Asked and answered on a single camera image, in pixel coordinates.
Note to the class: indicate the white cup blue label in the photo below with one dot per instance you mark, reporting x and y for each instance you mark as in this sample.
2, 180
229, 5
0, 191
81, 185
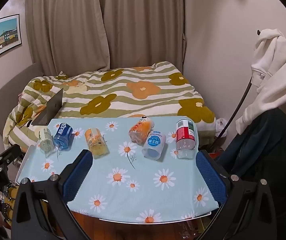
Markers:
155, 143

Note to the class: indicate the white plastic bag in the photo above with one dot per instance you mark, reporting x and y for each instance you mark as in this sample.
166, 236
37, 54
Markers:
220, 127

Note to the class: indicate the clear cup red label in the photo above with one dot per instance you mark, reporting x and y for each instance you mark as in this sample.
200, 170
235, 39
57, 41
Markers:
185, 136

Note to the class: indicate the grey laptop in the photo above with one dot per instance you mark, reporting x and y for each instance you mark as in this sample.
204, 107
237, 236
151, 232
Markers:
54, 105

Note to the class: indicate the striped floral blanket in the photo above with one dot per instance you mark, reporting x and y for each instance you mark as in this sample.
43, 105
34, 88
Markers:
133, 100

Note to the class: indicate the clear cup orange label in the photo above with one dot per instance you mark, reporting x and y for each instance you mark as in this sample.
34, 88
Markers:
140, 130

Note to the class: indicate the clear cup green label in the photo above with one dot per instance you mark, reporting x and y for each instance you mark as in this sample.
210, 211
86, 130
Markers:
46, 142

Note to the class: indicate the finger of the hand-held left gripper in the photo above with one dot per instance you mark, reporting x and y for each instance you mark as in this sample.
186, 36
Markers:
9, 153

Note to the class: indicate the dark jacket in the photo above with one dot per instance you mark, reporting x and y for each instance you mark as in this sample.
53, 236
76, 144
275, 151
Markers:
265, 155

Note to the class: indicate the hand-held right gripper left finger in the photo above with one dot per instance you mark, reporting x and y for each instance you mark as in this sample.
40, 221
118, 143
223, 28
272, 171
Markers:
79, 175

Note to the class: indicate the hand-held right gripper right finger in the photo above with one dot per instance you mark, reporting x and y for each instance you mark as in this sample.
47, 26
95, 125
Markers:
211, 177

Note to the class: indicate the clear cup blue label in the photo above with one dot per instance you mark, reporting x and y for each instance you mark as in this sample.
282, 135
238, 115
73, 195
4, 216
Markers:
63, 133

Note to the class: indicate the black curved pole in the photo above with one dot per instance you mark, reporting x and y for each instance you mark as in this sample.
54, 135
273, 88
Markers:
235, 112

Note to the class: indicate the light blue daisy tablecloth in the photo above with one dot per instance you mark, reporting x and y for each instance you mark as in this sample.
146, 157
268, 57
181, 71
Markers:
143, 177

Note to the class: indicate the white hoodie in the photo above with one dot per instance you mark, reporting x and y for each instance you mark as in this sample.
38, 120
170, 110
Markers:
273, 62

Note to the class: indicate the clear cup yellow label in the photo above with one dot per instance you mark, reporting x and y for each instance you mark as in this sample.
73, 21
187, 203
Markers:
95, 142

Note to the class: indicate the beige curtain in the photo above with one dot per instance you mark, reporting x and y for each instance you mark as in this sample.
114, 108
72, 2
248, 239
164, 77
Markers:
145, 22
65, 27

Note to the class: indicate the framed wall poster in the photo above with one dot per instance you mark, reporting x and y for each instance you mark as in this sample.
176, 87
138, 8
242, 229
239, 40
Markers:
1, 38

